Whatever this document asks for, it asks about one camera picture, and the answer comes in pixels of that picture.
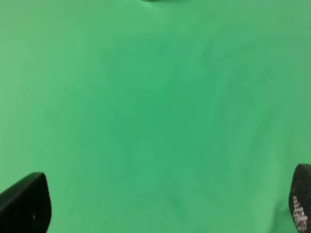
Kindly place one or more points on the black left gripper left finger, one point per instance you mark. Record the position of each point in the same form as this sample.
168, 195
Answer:
26, 207

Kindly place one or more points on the green table cloth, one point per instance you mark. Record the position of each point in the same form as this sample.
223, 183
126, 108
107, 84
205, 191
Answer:
170, 116

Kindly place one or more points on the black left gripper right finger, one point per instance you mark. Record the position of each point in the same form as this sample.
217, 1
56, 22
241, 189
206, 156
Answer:
300, 198

